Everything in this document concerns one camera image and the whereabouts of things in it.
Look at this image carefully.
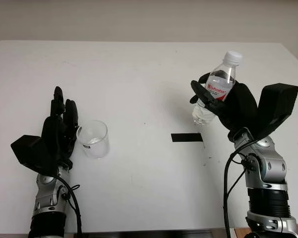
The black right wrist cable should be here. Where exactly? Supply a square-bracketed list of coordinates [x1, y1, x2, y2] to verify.
[223, 138, 259, 238]

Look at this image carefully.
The black tape strip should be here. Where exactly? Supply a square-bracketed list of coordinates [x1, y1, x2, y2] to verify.
[171, 133, 204, 143]

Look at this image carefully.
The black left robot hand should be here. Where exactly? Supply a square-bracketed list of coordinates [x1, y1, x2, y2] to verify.
[41, 86, 79, 172]

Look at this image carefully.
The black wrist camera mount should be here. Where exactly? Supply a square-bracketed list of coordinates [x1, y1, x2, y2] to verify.
[252, 83, 298, 141]
[10, 135, 58, 176]

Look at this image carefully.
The clear glass cup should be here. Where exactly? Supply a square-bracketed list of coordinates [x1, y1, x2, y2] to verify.
[76, 120, 111, 160]

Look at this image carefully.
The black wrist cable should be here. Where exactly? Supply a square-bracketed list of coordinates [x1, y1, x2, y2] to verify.
[223, 138, 259, 238]
[56, 173, 83, 238]

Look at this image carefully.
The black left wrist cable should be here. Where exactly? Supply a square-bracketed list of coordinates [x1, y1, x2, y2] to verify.
[56, 173, 83, 238]

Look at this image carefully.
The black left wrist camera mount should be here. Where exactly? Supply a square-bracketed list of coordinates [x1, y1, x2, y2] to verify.
[10, 135, 58, 176]

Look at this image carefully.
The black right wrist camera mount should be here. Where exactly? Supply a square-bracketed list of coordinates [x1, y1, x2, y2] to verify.
[252, 83, 298, 141]

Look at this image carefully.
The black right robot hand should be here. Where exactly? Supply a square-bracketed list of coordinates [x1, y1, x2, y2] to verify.
[189, 72, 259, 134]

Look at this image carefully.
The clear plastic water bottle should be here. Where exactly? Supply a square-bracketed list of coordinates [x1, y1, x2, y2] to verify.
[191, 51, 243, 126]

